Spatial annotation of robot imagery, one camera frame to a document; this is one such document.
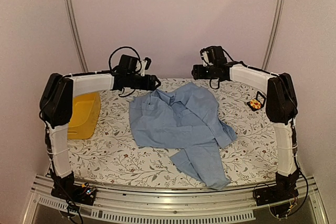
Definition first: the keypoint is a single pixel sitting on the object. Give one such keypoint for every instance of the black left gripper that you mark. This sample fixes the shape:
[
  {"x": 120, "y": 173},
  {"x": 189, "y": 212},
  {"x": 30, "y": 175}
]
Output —
[{"x": 151, "y": 86}]

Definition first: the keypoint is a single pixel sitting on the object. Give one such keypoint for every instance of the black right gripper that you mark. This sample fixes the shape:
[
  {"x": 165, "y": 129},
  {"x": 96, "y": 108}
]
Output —
[{"x": 197, "y": 74}]

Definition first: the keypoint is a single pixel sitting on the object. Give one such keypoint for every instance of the yellow orange plush flower brooch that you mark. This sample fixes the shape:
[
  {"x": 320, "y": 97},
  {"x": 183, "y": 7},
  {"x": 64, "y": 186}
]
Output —
[{"x": 255, "y": 104}]

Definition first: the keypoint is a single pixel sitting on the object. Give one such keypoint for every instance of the light blue shirt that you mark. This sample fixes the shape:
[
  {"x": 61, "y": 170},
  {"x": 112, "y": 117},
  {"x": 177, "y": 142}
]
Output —
[{"x": 186, "y": 119}]

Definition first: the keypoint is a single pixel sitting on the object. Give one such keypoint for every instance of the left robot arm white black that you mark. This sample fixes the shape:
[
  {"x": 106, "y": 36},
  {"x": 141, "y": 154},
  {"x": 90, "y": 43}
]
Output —
[{"x": 56, "y": 112}]

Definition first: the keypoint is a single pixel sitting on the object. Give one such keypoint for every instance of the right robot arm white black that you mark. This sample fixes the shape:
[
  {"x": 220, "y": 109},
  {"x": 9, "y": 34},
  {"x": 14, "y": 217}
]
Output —
[{"x": 281, "y": 110}]

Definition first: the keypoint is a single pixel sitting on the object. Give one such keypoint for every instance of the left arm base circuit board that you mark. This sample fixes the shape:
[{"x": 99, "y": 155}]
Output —
[{"x": 75, "y": 193}]

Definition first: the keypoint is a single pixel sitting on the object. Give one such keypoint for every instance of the black display box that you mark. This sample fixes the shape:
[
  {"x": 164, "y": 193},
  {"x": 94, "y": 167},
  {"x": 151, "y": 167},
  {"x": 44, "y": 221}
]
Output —
[{"x": 261, "y": 98}]

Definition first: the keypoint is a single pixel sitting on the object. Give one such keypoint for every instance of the yellow plastic basket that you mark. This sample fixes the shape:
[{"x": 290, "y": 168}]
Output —
[{"x": 85, "y": 113}]

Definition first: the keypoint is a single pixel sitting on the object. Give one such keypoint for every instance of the floral white tablecloth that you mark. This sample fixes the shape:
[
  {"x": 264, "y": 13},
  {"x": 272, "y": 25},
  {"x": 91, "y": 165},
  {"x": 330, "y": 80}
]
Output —
[{"x": 111, "y": 155}]

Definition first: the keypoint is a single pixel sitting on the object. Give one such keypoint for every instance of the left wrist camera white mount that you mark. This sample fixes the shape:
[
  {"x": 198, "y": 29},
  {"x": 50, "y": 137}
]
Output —
[{"x": 142, "y": 66}]

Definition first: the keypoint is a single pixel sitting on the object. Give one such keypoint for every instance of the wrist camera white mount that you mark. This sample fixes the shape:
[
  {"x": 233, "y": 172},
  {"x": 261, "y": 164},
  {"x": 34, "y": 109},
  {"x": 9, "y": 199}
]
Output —
[
  {"x": 142, "y": 66},
  {"x": 205, "y": 57}
]

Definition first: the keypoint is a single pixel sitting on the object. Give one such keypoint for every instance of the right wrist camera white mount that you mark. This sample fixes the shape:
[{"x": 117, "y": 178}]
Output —
[{"x": 205, "y": 57}]

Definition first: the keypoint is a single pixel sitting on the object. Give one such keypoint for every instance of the right aluminium frame post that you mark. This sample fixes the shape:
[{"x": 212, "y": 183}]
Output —
[{"x": 273, "y": 33}]

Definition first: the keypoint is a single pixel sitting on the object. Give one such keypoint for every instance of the aluminium frame post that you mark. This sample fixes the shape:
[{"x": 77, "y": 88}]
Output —
[
  {"x": 75, "y": 34},
  {"x": 273, "y": 33}
]

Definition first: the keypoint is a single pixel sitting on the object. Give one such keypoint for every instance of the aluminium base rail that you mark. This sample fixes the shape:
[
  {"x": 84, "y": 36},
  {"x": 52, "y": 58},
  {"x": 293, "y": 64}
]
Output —
[{"x": 234, "y": 204}]

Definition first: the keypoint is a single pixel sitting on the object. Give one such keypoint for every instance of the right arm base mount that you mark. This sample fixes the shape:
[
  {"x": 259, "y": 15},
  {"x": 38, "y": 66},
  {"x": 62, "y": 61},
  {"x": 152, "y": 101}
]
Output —
[{"x": 284, "y": 193}]

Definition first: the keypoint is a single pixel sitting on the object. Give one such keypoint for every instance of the left aluminium frame post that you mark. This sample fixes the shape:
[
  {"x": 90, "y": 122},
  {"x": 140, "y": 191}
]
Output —
[{"x": 75, "y": 34}]

